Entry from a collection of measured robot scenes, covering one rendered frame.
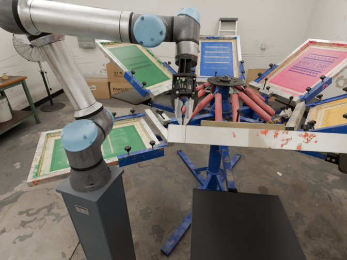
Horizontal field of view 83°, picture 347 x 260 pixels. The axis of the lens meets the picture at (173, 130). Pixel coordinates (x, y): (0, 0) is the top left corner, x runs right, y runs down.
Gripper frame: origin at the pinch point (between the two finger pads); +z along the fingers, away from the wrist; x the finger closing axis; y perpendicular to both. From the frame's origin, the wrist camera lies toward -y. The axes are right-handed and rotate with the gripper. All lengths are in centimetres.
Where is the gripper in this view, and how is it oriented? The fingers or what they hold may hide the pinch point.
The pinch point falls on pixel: (183, 123)
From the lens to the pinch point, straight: 64.4
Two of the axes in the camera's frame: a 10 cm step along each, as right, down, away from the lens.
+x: 9.9, 0.6, -1.0
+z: -0.6, 10.0, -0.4
